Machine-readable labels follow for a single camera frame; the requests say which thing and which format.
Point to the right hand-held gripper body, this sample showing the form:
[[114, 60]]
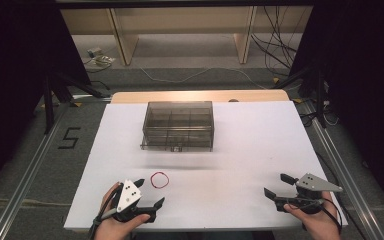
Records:
[[308, 193]]

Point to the yellow tape marker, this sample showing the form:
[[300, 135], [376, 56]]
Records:
[[76, 104], [276, 80], [297, 100]]

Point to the black tripod stand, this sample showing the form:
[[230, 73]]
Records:
[[320, 100], [48, 106]]

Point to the black curtain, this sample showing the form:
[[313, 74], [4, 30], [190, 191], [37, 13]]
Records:
[[13, 83], [363, 83]]

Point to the white power adapter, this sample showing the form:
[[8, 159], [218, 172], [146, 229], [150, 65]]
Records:
[[94, 52]]

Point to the light wooden table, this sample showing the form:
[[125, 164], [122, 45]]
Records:
[[180, 96]]

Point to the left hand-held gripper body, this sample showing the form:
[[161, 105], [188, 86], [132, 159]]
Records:
[[128, 198]]

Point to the light wooden desk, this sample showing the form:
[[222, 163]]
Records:
[[126, 43]]

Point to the person's right hand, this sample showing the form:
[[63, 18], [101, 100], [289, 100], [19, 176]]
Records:
[[316, 223]]

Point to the white table board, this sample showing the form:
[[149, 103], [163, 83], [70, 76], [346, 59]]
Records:
[[246, 150]]

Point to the aluminium floor rail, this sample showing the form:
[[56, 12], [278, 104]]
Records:
[[23, 186], [343, 173]]

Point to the clear plastic drawer box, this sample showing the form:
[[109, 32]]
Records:
[[178, 125]]

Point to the red rubber band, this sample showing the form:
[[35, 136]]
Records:
[[151, 180]]

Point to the person's left hand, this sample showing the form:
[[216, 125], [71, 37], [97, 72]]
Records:
[[113, 228]]

